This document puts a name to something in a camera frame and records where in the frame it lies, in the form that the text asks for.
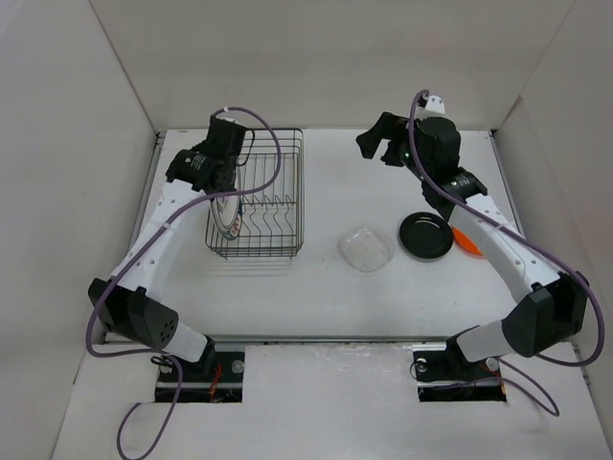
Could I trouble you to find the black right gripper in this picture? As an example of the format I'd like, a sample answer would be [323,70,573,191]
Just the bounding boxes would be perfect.
[356,111,432,182]

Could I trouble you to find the green rimmed white plate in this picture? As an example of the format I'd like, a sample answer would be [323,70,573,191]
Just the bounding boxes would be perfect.
[214,196,242,241]

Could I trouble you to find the white plate red characters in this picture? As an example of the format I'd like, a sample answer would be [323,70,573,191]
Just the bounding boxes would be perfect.
[210,196,239,233]

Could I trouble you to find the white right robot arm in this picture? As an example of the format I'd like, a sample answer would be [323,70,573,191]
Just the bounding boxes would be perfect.
[356,112,587,378]

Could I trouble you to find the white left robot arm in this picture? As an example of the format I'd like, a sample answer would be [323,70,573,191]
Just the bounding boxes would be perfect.
[88,117,247,380]

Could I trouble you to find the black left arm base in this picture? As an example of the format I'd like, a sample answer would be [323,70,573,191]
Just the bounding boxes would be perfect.
[150,350,245,403]

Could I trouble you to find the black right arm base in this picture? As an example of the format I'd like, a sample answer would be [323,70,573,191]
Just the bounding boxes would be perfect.
[410,343,507,403]

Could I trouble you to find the black round plate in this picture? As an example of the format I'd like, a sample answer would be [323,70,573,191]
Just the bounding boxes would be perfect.
[398,212,454,261]

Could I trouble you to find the clear glass plate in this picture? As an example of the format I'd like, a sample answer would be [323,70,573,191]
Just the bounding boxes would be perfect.
[338,225,395,273]

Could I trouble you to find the orange round plate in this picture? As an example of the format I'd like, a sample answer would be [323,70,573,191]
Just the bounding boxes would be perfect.
[451,227,483,257]

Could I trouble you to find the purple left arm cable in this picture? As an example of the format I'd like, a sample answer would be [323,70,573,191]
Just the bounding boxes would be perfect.
[84,105,283,455]

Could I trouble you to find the grey wire dish rack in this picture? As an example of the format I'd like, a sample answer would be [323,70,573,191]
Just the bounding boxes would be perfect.
[204,127,304,259]

